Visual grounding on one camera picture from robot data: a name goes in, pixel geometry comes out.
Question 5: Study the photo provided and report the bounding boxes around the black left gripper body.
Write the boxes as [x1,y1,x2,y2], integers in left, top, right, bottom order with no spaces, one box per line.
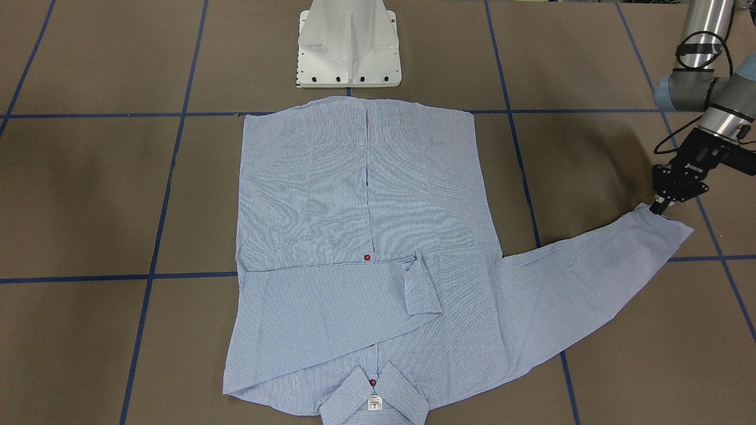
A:
[651,128,734,202]

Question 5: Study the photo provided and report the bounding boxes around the light blue striped shirt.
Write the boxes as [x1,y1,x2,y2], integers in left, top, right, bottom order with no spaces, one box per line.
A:
[223,96,692,424]

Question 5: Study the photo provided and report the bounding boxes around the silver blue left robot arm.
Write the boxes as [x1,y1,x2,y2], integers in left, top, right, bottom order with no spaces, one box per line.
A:
[650,1,755,215]

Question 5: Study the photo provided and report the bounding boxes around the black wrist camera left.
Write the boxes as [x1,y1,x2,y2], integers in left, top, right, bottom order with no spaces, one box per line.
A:
[721,145,756,176]

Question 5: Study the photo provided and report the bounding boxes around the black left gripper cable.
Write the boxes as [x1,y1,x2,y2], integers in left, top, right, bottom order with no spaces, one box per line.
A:
[653,30,756,157]

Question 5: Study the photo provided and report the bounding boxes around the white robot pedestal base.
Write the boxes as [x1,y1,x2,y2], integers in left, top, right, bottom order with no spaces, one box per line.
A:
[295,1,402,89]

